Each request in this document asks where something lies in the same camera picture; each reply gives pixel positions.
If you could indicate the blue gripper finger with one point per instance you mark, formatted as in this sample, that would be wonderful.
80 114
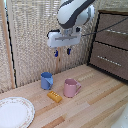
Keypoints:
56 53
69 51

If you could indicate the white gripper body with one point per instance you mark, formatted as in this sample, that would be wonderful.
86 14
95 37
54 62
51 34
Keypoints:
63 39

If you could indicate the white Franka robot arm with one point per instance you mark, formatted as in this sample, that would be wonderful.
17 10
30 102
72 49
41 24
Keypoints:
71 11

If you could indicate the dark brown drawer cabinet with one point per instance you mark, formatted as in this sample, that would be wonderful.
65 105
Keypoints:
93 36

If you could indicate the beige bamboo screen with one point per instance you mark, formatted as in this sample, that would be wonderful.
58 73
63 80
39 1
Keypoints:
33 40

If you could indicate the blue mug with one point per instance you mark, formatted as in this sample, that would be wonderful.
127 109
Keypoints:
46 81

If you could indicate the pink mug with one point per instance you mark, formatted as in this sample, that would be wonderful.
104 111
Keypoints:
69 88

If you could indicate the yellow block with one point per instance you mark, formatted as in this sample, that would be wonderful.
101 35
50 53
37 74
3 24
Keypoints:
54 96

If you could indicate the white patterned plate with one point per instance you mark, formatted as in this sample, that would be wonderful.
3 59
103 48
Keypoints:
15 112

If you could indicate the pale rounded object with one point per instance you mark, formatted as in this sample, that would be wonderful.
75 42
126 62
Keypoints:
121 120

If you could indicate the wooden screen post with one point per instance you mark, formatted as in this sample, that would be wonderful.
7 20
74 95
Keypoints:
7 46
58 65

